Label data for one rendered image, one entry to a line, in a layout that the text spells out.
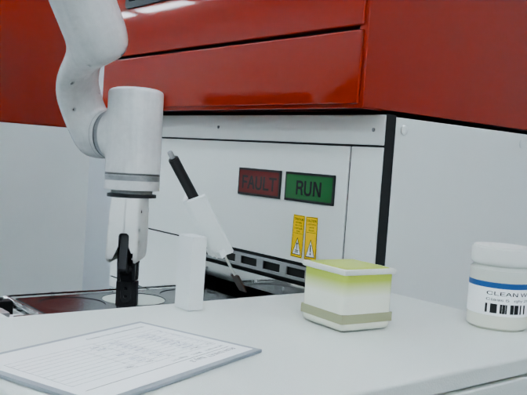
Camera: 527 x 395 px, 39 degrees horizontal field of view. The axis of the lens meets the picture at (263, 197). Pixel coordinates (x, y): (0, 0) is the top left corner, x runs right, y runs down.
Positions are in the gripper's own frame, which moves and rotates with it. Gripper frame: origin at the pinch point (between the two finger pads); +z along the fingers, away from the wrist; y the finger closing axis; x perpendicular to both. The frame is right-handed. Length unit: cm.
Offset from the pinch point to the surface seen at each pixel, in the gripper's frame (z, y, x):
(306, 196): -16.3, -6.4, 27.2
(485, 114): -31, -10, 57
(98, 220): 20, -387, -90
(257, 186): -17.2, -16.3, 19.2
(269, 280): -1.6, -11.2, 22.0
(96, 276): 58, -387, -90
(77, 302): 2.0, -0.7, -7.8
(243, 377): -3, 54, 19
